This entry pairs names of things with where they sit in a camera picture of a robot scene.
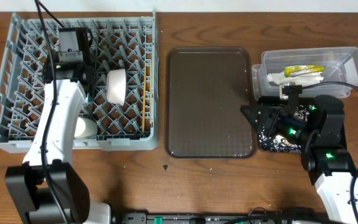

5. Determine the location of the white napkin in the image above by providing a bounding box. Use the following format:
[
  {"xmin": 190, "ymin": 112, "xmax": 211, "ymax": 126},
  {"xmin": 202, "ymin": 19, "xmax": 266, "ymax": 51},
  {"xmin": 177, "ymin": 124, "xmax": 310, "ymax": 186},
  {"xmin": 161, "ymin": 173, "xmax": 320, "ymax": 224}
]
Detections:
[{"xmin": 267, "ymin": 72, "xmax": 324, "ymax": 86}]

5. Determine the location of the green snack wrapper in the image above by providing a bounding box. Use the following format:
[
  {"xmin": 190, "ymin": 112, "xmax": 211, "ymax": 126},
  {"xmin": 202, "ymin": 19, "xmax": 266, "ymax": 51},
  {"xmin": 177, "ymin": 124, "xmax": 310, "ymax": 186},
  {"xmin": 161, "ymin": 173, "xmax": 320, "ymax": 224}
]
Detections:
[{"xmin": 284, "ymin": 65, "xmax": 324, "ymax": 77}]

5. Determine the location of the wooden chopstick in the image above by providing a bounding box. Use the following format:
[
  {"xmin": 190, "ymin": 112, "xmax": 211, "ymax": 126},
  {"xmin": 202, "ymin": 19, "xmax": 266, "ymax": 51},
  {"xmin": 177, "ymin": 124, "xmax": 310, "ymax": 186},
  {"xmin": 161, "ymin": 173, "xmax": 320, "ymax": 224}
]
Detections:
[
  {"xmin": 141, "ymin": 75, "xmax": 147, "ymax": 133},
  {"xmin": 149, "ymin": 59, "xmax": 153, "ymax": 125}
]

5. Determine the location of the pale pink bowl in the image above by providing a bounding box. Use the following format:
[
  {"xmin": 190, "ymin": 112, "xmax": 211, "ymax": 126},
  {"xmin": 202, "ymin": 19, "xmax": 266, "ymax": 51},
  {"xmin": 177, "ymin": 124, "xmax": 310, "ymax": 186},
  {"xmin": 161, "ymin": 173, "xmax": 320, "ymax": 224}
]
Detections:
[{"xmin": 106, "ymin": 69, "xmax": 126, "ymax": 106}]

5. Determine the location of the white cup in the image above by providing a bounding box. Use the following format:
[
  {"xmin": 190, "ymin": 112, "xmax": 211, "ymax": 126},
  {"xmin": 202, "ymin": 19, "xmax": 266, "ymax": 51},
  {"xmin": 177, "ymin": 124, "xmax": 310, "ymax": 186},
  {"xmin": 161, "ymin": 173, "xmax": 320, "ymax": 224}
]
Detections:
[{"xmin": 74, "ymin": 117, "xmax": 98, "ymax": 139}]

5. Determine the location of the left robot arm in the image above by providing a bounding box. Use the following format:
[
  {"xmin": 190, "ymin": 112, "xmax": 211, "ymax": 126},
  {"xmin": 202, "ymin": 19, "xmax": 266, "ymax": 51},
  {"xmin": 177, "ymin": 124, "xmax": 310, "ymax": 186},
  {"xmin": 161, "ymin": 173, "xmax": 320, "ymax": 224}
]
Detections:
[{"xmin": 4, "ymin": 62, "xmax": 96, "ymax": 223}]

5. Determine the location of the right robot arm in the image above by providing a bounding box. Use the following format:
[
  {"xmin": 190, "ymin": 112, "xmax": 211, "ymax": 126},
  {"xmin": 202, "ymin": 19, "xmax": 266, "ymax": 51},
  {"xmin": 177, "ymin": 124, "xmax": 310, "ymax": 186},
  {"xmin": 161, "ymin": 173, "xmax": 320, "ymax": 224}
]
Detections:
[{"xmin": 240, "ymin": 95, "xmax": 358, "ymax": 223}]

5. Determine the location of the black waste tray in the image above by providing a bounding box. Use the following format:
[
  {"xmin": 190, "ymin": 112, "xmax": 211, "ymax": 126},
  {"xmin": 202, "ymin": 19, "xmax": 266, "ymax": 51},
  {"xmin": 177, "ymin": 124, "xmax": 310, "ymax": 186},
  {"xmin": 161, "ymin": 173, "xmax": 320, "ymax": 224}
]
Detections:
[{"xmin": 257, "ymin": 95, "xmax": 347, "ymax": 153}]

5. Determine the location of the pile of rice grains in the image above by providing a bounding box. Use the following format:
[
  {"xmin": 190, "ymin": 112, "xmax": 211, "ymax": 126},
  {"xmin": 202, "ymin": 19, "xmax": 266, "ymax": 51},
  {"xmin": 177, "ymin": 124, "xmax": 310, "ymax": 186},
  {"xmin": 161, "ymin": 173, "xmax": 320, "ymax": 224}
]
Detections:
[{"xmin": 258, "ymin": 105, "xmax": 314, "ymax": 153}]

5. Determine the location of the dark brown serving tray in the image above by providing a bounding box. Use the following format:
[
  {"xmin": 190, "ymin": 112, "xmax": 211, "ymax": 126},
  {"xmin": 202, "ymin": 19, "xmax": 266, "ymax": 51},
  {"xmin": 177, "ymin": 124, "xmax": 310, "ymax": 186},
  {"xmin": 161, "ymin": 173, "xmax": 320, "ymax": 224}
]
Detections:
[{"xmin": 165, "ymin": 47, "xmax": 257, "ymax": 159}]

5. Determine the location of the clear plastic bin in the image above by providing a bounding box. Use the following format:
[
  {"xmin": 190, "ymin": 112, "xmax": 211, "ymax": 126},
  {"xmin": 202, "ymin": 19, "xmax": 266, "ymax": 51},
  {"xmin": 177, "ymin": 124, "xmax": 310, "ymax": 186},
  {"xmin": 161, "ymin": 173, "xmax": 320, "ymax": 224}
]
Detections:
[{"xmin": 252, "ymin": 47, "xmax": 358, "ymax": 99}]

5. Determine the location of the grey plastic dish rack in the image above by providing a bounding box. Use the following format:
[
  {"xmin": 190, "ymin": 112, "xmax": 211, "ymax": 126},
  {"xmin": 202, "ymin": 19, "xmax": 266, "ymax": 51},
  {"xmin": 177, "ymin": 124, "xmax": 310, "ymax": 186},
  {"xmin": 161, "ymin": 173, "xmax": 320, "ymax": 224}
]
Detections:
[{"xmin": 0, "ymin": 14, "xmax": 158, "ymax": 153}]

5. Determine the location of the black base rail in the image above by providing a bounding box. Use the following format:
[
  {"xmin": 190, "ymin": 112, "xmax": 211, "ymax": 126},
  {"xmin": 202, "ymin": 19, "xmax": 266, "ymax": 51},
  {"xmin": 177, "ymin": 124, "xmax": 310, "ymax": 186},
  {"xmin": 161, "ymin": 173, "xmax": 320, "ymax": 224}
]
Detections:
[{"xmin": 111, "ymin": 213, "xmax": 315, "ymax": 224}]

